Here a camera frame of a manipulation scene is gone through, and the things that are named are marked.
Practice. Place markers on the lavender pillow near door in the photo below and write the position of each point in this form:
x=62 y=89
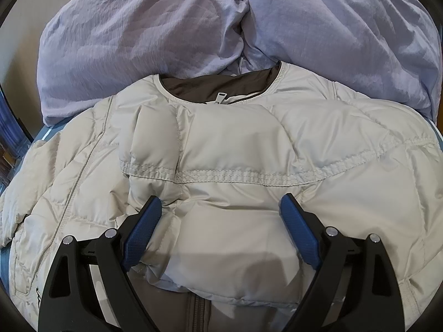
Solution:
x=386 y=49

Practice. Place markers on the beige puffer jacket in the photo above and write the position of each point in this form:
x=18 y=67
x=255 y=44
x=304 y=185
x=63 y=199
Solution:
x=220 y=152

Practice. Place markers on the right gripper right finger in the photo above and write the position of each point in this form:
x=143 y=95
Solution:
x=354 y=287

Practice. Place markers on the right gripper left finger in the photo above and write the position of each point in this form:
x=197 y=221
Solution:
x=69 y=301

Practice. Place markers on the lavender pillow near window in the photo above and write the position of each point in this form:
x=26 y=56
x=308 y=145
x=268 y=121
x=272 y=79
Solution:
x=92 y=49

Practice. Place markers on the blue striped bed mattress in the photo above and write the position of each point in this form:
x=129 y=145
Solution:
x=11 y=319

